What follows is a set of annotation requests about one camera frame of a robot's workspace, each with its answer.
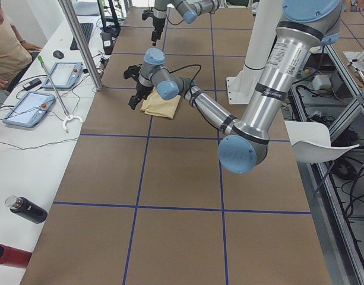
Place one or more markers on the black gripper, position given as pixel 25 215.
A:
pixel 141 89
pixel 157 24

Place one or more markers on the beige long-sleeve printed shirt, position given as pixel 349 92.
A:
pixel 154 105

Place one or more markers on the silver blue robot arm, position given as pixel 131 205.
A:
pixel 188 12
pixel 303 25

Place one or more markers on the black monitor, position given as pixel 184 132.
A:
pixel 110 23

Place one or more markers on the long reacher grabber stick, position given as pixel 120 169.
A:
pixel 68 115

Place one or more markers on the far teach pendant tablet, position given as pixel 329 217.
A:
pixel 66 74

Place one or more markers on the teach pendant tablet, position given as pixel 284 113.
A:
pixel 30 110
pixel 66 74

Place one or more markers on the black computer mouse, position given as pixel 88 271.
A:
pixel 58 54

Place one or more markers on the near teach pendant tablet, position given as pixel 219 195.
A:
pixel 30 110

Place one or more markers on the person in beige shirt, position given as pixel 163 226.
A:
pixel 16 54

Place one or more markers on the black lying thermos bottle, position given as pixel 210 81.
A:
pixel 26 209

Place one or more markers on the white plastic chair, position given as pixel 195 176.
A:
pixel 311 142

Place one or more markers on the red cylinder bottle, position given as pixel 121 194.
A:
pixel 13 257

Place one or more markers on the aluminium frame post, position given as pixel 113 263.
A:
pixel 78 34

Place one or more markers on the white camera mast pedestal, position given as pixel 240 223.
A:
pixel 241 87

